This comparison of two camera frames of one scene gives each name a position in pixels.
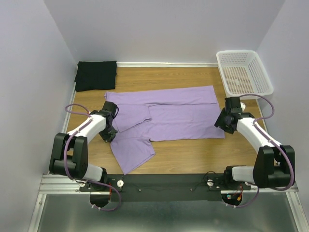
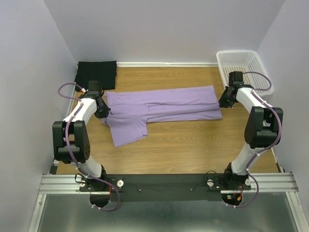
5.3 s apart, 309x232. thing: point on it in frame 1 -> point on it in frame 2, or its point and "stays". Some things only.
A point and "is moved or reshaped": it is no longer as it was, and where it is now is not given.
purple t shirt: (145, 114) is moved or reshaped
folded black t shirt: (95, 75) stays
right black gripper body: (221, 121) -> (226, 101)
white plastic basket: (243, 73) stays
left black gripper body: (108, 133) -> (102, 110)
